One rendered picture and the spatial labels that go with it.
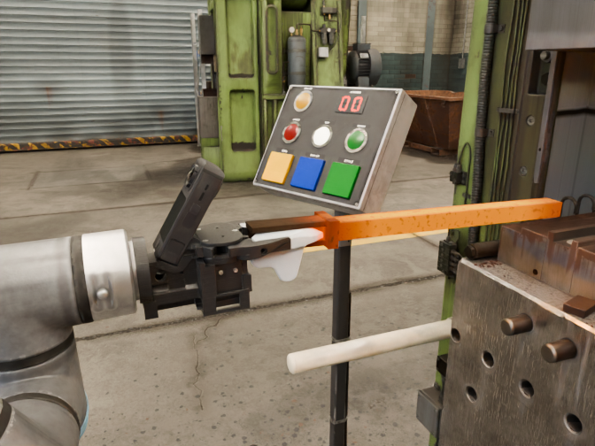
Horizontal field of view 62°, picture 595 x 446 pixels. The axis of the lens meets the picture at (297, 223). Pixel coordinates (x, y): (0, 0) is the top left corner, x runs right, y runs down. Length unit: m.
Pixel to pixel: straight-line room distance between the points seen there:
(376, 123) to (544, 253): 0.45
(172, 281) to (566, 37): 0.64
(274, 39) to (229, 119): 0.95
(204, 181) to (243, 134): 5.07
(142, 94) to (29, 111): 1.65
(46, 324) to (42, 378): 0.05
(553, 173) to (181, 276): 0.78
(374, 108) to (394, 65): 8.88
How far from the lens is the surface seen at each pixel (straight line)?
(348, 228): 0.59
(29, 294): 0.52
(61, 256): 0.52
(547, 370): 0.85
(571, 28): 0.84
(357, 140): 1.11
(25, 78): 8.51
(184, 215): 0.52
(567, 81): 1.07
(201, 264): 0.52
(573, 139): 1.11
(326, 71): 5.71
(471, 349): 0.97
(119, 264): 0.51
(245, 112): 5.56
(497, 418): 0.97
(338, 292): 1.33
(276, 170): 1.21
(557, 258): 0.86
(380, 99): 1.13
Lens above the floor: 1.25
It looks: 18 degrees down
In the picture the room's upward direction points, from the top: straight up
